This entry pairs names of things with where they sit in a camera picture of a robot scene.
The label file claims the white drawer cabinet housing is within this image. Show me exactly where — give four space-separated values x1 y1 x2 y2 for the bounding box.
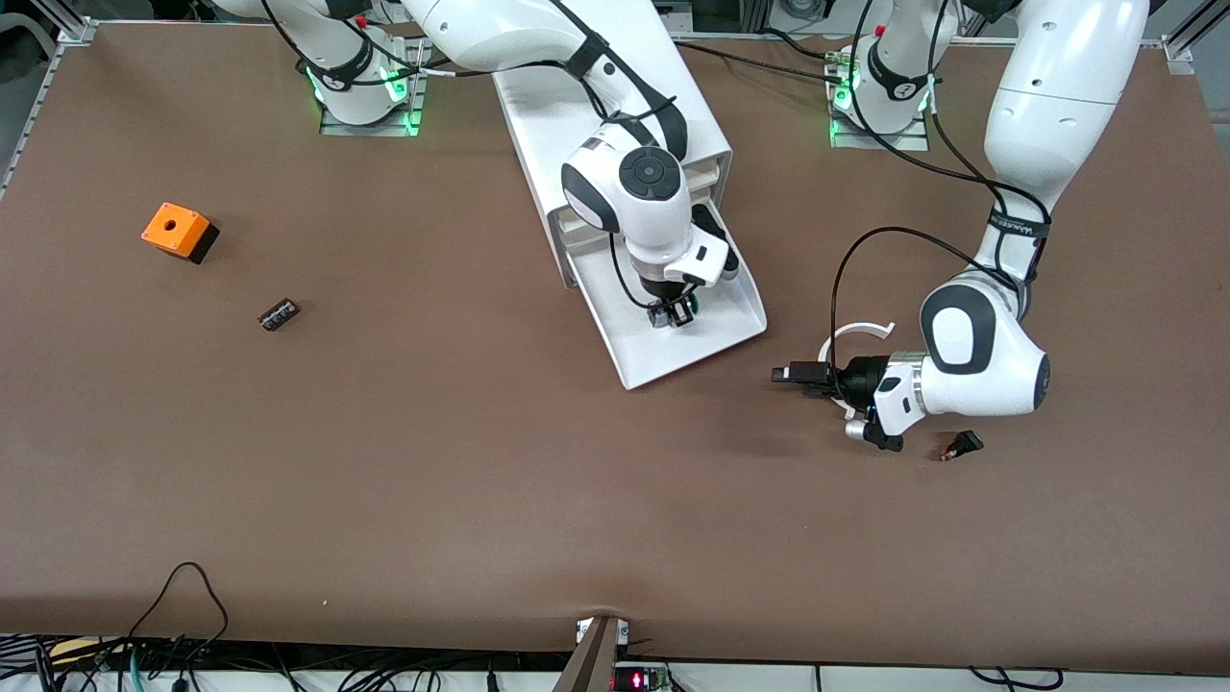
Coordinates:
493 58 733 289

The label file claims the white curved plastic arc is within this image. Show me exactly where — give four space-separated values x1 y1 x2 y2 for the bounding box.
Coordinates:
817 321 898 422

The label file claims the red LED display board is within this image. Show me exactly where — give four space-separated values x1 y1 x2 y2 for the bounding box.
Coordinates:
610 663 676 692

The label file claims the black cable behind cabinet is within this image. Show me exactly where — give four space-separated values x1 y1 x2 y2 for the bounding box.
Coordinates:
671 27 851 86

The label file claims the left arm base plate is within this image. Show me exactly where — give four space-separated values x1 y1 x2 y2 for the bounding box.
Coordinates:
828 43 932 153

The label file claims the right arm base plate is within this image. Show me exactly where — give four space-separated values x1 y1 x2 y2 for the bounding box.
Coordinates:
319 24 427 138

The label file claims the brown camera mounting post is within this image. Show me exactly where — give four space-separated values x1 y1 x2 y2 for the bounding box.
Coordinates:
553 615 631 692

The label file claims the aluminium table edge rail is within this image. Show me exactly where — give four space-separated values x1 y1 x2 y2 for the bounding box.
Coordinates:
937 35 1169 50

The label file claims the aluminium corner frame bracket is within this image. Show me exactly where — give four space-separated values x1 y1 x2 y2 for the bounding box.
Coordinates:
1161 0 1230 73

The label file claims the orange button enclosure box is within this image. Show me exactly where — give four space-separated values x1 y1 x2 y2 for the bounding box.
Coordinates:
141 202 221 266

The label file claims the black looped cable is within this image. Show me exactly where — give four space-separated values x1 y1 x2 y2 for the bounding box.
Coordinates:
123 561 232 669

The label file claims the aluminium side frame rail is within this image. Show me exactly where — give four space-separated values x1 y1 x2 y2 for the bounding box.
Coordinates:
0 17 99 198

